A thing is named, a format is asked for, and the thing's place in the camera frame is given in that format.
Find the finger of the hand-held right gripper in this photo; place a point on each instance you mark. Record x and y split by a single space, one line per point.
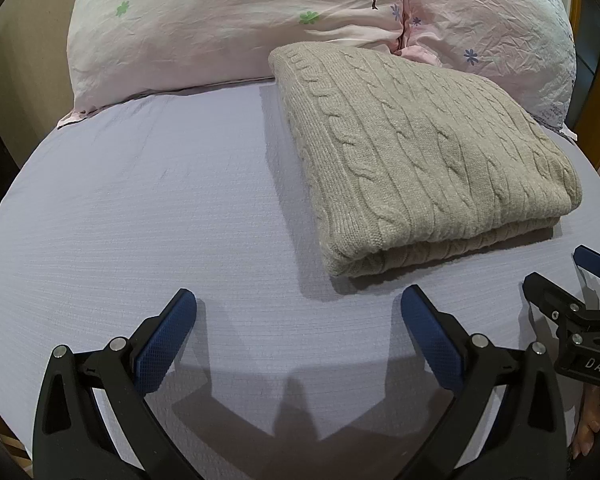
597 262
546 292

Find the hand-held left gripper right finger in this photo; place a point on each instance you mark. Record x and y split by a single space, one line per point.
432 337

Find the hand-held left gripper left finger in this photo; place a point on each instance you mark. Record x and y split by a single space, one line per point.
162 340

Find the person's bare foot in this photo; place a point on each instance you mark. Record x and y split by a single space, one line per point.
589 422

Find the lavender bed sheet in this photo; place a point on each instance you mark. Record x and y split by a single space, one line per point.
145 240

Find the pink floral pillow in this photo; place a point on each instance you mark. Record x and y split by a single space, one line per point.
490 30
220 25

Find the wooden bed frame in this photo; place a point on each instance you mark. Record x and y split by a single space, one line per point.
592 85

